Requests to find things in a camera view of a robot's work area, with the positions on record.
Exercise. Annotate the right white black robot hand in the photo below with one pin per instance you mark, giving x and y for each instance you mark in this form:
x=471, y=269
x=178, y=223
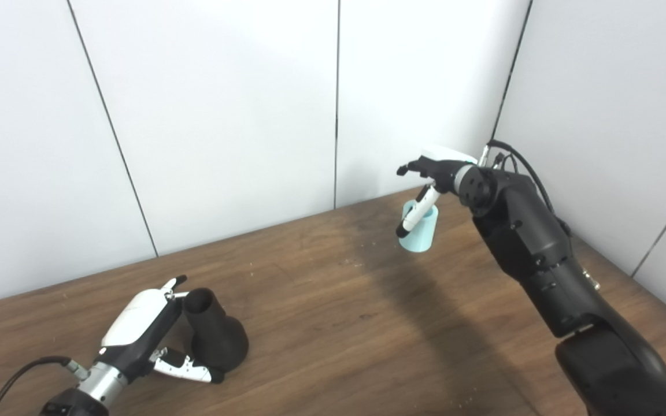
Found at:
x=443, y=167

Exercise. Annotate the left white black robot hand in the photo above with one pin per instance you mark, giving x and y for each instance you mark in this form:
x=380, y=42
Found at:
x=136, y=323

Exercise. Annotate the black flared nozzle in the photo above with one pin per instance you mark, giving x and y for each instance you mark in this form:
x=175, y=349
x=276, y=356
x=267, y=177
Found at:
x=217, y=341

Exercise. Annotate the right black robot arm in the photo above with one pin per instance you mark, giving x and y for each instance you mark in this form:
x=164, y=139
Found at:
x=529, y=248

